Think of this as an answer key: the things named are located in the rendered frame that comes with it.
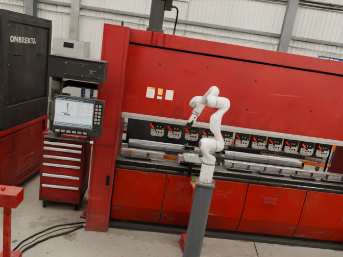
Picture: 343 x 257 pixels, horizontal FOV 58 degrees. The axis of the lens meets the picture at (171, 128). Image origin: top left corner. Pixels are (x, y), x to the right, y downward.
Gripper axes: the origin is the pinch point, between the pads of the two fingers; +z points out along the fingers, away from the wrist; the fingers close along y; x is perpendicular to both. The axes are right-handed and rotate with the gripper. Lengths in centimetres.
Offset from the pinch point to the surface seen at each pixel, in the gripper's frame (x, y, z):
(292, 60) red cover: -65, 7, -122
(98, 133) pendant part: 75, -13, 48
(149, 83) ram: 54, 31, -21
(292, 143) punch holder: -126, 20, -47
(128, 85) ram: 72, 34, -7
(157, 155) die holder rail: 3, 42, 45
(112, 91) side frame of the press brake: 84, 16, 7
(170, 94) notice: 28.0, 29.6, -22.5
